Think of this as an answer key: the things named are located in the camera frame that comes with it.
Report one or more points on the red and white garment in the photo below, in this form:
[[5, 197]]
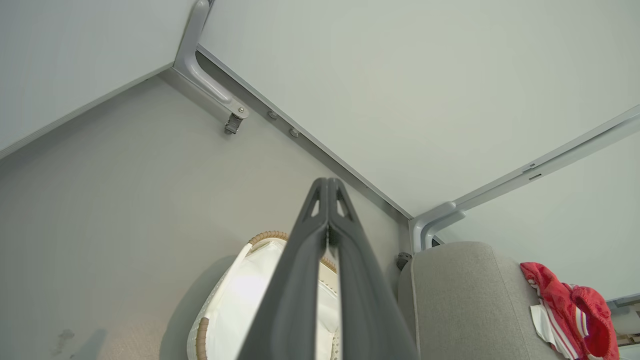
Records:
[[575, 310]]

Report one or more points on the grey metal wall rail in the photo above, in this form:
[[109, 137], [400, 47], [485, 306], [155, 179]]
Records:
[[310, 135], [560, 160]]

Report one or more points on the grey metal corner bracket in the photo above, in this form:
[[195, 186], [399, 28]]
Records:
[[430, 225], [205, 65]]

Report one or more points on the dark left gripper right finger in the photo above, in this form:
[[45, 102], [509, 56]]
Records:
[[365, 310]]

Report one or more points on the white plastic laundry basket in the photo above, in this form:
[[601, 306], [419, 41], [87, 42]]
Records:
[[200, 340]]

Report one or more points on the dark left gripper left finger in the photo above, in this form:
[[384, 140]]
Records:
[[290, 300]]

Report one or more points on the white cloth basket liner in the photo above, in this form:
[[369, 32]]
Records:
[[240, 310]]

